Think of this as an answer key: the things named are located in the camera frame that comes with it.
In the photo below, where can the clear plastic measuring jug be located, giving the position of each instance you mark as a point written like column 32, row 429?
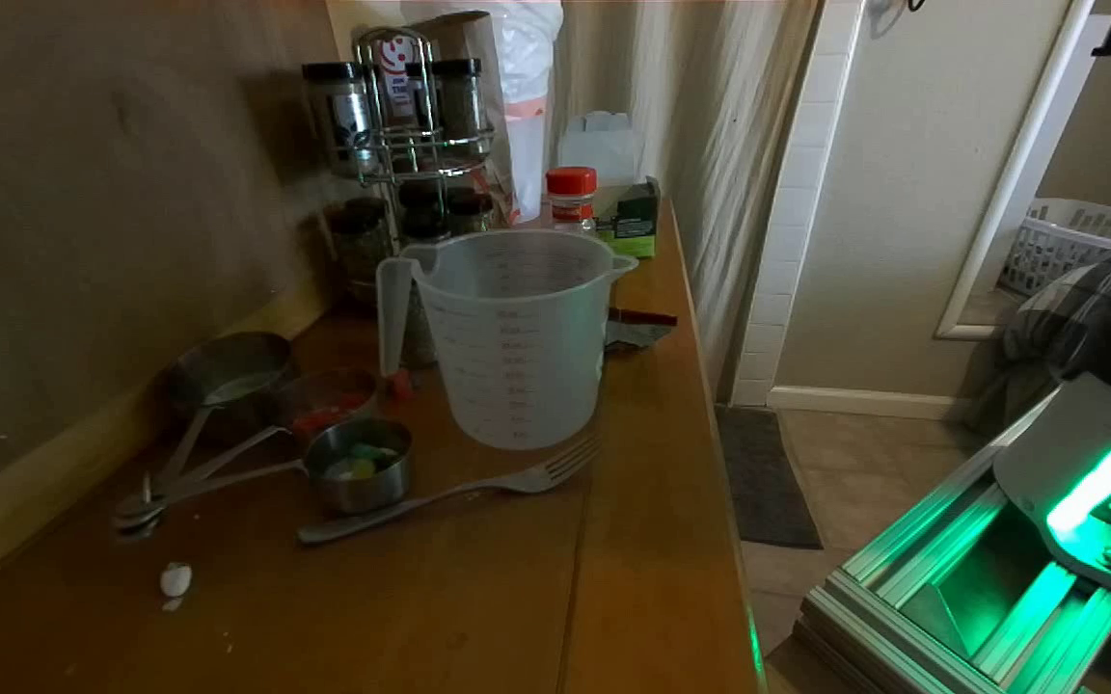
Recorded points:
column 517, row 327

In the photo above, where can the small dark object behind jug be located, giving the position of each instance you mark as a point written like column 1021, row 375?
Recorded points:
column 639, row 328

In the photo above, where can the green cardboard box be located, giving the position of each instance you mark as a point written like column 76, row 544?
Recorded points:
column 633, row 222

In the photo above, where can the red lid spice bottle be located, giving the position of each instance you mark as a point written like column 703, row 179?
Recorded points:
column 567, row 194

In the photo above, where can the small steel measuring cup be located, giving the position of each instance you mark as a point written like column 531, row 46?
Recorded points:
column 352, row 467

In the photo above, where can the chrome spice rack with jars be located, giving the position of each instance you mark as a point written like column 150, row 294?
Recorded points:
column 411, row 125

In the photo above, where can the dark floor mat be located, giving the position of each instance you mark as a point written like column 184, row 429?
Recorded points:
column 764, row 493

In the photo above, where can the wooden dresser with drawers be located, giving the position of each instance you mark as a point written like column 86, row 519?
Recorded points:
column 624, row 580

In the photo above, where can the large steel measuring cup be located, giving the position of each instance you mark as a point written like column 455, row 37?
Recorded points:
column 219, row 388

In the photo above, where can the small white crumb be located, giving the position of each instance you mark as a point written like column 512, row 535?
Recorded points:
column 176, row 584

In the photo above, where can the plaid cloth pile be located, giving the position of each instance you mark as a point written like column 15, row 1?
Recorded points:
column 1035, row 345

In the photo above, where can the white laundry basket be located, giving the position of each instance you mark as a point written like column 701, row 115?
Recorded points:
column 1051, row 242

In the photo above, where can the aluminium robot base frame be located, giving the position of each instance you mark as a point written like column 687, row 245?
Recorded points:
column 963, row 601

